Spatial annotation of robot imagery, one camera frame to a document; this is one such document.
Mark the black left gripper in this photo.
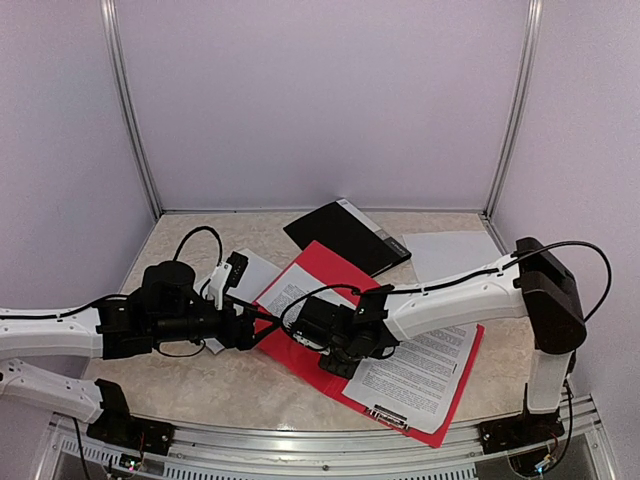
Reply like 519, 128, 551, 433
152, 293, 280, 350

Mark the red clip file folder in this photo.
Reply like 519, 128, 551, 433
259, 242, 484, 448

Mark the metal folder clip bottom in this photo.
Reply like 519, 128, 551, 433
364, 405, 410, 431

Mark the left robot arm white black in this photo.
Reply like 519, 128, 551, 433
1, 260, 282, 445

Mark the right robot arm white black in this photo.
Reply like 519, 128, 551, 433
284, 237, 587, 444

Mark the black clip file folder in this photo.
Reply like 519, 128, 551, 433
283, 199, 412, 277

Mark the blank paper sheet left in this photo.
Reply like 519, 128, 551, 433
195, 248, 281, 304

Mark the blank white paper sheet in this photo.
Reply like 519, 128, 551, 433
403, 231, 502, 283

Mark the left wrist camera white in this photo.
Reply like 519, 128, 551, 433
200, 251, 249, 310

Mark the aluminium frame rail back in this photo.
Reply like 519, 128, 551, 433
158, 207, 489, 217

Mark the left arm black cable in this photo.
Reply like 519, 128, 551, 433
0, 297, 126, 321

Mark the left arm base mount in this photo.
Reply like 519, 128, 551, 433
86, 409, 176, 456

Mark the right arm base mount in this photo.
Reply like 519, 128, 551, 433
478, 411, 565, 454

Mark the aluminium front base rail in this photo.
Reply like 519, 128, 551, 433
34, 397, 616, 480

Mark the aluminium frame post right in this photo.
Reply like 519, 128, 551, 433
483, 0, 544, 221

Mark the aluminium frame post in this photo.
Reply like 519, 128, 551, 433
99, 0, 164, 221
483, 0, 544, 221

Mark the aluminium frame post left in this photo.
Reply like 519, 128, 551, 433
99, 0, 164, 221

